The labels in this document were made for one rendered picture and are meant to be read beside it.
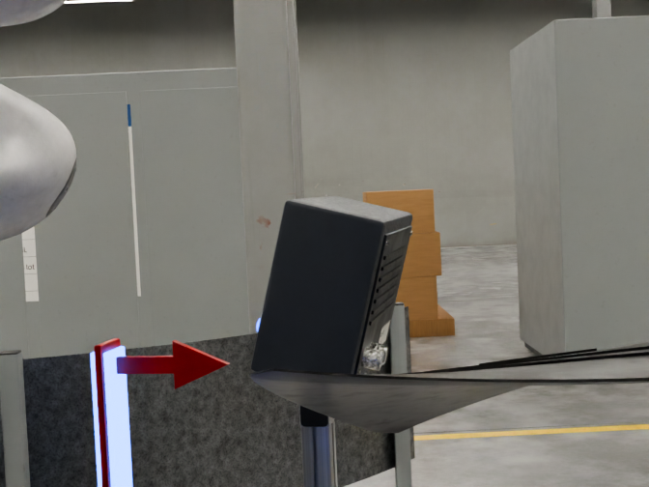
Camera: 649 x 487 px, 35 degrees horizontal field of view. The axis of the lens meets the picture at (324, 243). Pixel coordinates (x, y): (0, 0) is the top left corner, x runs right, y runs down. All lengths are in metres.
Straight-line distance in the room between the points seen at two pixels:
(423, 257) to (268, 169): 3.99
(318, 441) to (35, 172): 0.39
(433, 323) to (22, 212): 7.72
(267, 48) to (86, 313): 2.53
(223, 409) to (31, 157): 1.41
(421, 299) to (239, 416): 6.33
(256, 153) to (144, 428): 2.64
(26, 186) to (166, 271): 5.56
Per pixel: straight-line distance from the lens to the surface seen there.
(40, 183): 0.94
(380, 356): 1.11
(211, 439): 2.28
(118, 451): 0.53
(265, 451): 2.35
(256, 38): 4.74
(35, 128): 0.95
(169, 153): 6.46
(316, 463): 1.06
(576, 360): 0.47
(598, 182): 6.61
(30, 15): 0.96
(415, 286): 8.55
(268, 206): 4.69
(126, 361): 0.52
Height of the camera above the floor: 1.26
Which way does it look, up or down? 3 degrees down
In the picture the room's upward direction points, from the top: 3 degrees counter-clockwise
